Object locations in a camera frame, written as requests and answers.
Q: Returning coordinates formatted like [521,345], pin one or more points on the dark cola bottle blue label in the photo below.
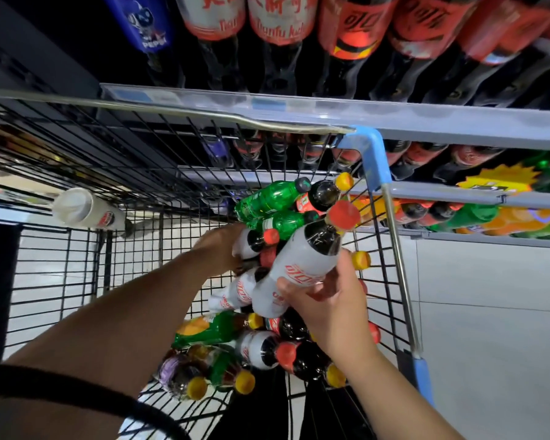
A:
[137,21]

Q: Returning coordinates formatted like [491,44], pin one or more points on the pile of bottles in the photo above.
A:
[275,197]

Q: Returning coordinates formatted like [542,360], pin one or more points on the grey store shelving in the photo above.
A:
[440,123]

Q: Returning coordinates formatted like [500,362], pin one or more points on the red cola bottle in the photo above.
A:
[211,13]
[353,27]
[282,15]

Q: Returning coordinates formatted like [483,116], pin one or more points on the person's right hand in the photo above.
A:
[339,316]

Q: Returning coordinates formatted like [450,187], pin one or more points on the person's left hand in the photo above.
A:
[218,250]

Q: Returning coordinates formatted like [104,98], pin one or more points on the yellow starburst promo sign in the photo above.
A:
[500,178]

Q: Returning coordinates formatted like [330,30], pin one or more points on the white bottle red cap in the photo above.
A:
[298,261]
[255,241]

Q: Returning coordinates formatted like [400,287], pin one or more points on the white paper cup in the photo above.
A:
[87,208]

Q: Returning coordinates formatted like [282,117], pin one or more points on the person's left forearm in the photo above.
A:
[101,343]

